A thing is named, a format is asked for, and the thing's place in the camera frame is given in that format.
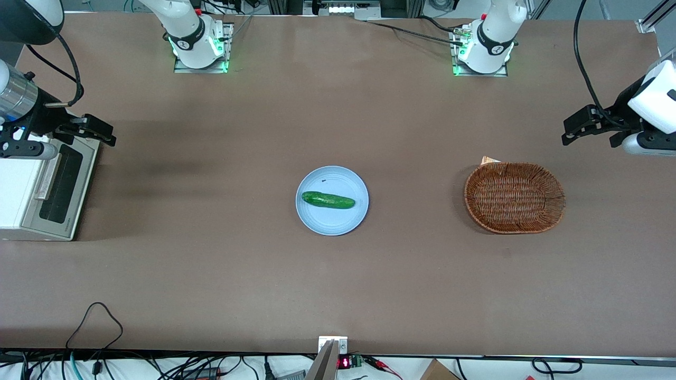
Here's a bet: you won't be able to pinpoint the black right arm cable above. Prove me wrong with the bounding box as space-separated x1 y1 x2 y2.
25 32 85 108

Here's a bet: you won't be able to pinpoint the white power strip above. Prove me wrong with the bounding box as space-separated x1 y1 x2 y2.
304 0 382 21

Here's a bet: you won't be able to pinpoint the thin black cable loop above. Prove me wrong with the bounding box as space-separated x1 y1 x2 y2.
65 302 124 350

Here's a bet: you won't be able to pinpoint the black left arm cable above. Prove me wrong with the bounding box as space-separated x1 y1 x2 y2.
574 0 626 129

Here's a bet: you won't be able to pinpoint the red alligator clip leads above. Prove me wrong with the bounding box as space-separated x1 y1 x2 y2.
364 356 403 380

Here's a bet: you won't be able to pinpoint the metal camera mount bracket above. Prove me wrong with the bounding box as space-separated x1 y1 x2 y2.
305 336 349 380

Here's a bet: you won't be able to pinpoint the green cucumber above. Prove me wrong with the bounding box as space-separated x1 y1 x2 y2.
301 191 356 210

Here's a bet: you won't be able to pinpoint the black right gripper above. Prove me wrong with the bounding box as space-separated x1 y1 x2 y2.
0 91 117 148

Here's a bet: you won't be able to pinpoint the brown wicker basket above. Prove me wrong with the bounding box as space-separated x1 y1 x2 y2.
464 161 567 234

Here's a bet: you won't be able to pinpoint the thick black cable loop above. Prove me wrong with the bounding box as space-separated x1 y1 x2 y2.
531 358 583 375

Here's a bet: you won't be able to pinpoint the brown cardboard box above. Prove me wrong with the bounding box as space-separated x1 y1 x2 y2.
420 359 461 380

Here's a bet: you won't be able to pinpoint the light blue plate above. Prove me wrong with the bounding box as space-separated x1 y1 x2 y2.
295 166 370 236

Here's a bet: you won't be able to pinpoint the glass oven door metal frame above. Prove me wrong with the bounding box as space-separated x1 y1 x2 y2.
20 140 101 241

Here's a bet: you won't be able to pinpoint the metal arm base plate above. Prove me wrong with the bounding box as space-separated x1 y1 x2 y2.
450 25 509 78
173 22 234 74

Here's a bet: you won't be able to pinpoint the white toaster oven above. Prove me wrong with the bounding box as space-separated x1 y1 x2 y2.
0 132 100 241

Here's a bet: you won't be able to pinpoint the black cable to arm base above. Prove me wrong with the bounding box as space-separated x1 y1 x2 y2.
367 16 465 45

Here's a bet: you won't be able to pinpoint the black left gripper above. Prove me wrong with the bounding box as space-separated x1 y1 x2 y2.
561 77 648 149

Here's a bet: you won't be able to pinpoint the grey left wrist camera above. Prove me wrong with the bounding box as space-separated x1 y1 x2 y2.
622 132 676 157

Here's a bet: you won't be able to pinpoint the aluminium extrusion profile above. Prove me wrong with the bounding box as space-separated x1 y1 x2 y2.
636 0 676 35

